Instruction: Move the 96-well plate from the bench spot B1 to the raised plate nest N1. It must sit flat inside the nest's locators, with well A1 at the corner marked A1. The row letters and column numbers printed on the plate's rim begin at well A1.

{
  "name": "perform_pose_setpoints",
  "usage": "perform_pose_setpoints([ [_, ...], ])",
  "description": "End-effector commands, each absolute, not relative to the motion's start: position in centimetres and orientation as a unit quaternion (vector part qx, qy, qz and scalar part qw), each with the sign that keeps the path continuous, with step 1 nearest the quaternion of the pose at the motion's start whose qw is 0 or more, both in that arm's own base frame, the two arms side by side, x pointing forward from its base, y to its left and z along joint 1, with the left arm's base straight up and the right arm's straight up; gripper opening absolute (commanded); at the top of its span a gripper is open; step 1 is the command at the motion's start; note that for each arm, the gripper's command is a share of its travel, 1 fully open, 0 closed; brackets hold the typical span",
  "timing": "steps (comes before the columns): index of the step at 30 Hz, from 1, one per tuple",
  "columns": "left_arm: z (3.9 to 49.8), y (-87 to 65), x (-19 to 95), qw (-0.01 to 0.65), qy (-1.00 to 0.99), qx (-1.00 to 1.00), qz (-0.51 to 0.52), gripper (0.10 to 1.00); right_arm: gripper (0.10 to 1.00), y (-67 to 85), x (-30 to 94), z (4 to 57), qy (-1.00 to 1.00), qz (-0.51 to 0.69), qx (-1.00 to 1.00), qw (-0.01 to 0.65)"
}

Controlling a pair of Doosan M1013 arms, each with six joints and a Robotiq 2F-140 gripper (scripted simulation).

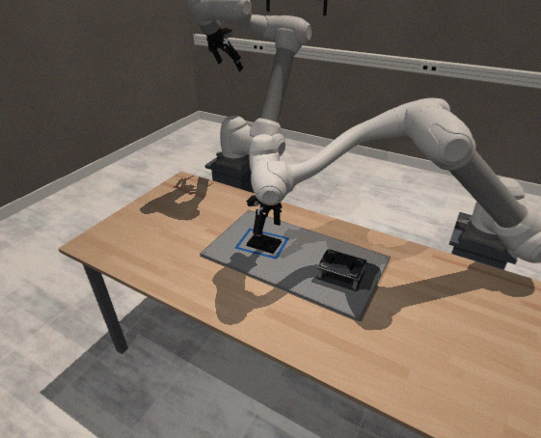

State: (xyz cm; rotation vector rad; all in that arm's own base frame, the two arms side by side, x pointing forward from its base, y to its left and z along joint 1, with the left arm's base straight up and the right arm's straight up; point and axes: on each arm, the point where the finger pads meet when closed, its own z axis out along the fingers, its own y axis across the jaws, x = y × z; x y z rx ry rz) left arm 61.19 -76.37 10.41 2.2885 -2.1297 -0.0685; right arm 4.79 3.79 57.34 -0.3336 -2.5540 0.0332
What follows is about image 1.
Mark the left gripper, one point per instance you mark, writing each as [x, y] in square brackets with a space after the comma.
[260, 219]

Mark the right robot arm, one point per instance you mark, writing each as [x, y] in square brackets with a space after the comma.
[288, 33]

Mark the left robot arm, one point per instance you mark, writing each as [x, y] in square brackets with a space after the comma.
[498, 220]

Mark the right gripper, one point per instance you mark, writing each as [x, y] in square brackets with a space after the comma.
[216, 40]

